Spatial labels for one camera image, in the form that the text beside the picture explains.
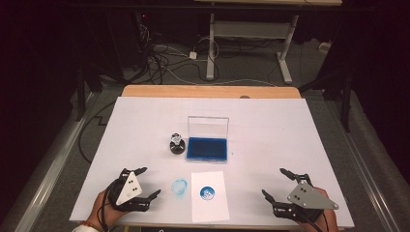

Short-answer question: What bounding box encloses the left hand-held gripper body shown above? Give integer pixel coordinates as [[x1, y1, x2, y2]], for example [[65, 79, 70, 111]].
[[106, 167, 153, 213]]

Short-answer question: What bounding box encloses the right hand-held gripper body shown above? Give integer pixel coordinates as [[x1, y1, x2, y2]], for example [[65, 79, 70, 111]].
[[273, 173, 340, 223]]

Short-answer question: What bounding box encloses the black round stamp cap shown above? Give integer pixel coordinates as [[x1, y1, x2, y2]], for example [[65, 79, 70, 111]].
[[169, 141, 187, 156]]

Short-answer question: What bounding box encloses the round stamp with clear handle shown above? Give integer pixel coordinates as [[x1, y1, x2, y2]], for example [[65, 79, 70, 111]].
[[170, 132, 186, 149]]

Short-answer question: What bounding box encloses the person's right hand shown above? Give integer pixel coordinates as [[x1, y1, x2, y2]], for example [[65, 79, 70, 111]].
[[298, 187, 341, 232]]

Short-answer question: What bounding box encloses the person's left hand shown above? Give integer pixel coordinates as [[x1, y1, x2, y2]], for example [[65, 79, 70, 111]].
[[86, 189, 130, 228]]

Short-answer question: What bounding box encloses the large white table mat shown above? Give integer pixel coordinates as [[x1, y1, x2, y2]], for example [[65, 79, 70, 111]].
[[69, 96, 356, 229]]

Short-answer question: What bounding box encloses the small white paper sheet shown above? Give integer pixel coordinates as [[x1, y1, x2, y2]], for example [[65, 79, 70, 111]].
[[190, 170, 231, 224]]

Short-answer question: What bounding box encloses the blue ink pad clear case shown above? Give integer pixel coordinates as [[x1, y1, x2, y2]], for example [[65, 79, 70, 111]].
[[186, 115, 230, 163]]

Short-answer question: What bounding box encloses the black metal stand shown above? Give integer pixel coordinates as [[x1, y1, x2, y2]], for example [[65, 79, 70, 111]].
[[299, 64, 354, 133]]

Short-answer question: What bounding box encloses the white-legged desk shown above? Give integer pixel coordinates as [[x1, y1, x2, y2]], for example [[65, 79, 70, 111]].
[[193, 0, 343, 85]]

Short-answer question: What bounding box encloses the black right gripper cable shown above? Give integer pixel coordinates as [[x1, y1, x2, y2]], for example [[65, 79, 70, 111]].
[[298, 209, 327, 232]]

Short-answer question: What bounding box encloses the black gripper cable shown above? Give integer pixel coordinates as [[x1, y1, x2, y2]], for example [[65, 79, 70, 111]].
[[100, 180, 122, 232], [298, 209, 327, 232]]

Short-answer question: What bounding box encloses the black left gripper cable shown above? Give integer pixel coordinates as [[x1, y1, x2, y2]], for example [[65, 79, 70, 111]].
[[100, 180, 122, 232]]

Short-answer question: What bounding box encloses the beaded wrist bracelet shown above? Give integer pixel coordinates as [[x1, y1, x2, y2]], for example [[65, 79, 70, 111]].
[[78, 220, 101, 230]]

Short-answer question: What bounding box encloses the grey metal floor rail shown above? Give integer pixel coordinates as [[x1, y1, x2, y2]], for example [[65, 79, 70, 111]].
[[322, 96, 402, 232], [13, 91, 98, 232]]

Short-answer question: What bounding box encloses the thin black floor cable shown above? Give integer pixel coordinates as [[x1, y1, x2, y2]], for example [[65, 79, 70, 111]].
[[77, 101, 117, 163]]

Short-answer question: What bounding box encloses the white floor cable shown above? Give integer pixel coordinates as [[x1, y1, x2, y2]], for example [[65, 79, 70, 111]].
[[151, 37, 278, 88]]

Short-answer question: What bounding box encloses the black floor cable bundle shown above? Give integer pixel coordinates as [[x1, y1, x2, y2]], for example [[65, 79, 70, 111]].
[[134, 18, 220, 85]]

